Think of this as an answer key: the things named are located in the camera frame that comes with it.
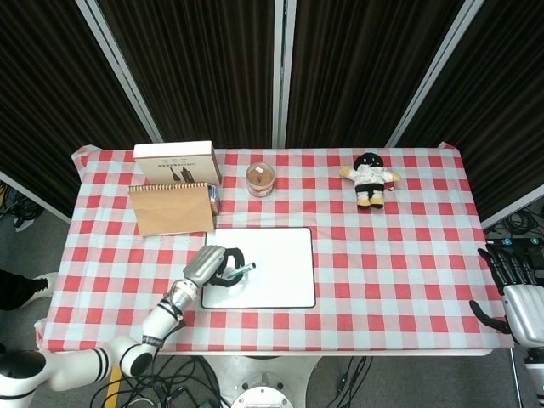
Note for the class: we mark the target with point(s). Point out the white drawing board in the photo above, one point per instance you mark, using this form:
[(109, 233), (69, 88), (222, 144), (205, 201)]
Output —
[(272, 268)]

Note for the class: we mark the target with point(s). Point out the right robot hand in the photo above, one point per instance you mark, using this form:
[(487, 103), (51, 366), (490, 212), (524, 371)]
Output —
[(516, 306)]

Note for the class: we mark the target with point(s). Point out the red white checkered tablecloth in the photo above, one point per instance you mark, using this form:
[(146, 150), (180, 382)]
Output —
[(382, 263)]

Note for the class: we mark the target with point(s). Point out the plush doll in white shirt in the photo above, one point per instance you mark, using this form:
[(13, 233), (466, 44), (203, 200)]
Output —
[(370, 179)]

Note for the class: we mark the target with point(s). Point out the white cardboard box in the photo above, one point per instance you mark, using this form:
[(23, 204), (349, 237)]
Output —
[(178, 163)]

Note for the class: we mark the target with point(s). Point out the black electronic device with lights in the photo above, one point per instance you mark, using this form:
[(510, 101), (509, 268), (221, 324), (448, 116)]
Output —
[(516, 246)]

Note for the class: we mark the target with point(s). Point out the dark folding screen partition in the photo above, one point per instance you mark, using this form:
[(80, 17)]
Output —
[(204, 72)]

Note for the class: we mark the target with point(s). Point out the person's shoe and leg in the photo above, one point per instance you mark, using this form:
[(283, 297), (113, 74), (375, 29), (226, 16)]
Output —
[(21, 289)]

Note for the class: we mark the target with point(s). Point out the green marker pen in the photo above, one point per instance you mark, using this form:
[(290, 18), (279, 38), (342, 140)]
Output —
[(240, 270)]

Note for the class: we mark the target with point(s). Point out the small blue card box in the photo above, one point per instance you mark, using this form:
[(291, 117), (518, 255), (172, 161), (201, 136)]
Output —
[(215, 199)]

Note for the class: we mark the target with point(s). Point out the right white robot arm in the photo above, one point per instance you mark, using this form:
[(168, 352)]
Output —
[(535, 374)]

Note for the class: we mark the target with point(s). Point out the brown spiral notebook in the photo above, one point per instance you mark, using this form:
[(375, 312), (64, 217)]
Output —
[(172, 209)]

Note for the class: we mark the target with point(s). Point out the glass jar with brown contents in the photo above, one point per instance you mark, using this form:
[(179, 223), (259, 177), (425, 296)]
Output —
[(260, 179)]

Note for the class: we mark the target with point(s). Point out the yellow floor tape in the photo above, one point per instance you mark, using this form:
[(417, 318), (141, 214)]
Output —
[(112, 384)]

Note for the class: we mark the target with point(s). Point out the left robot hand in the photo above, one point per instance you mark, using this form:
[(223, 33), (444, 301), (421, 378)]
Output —
[(207, 264)]

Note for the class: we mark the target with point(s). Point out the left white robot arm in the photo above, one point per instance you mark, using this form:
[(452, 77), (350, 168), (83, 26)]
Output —
[(106, 353)]

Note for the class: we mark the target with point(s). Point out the white round table base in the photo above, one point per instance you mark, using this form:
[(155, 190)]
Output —
[(263, 382)]

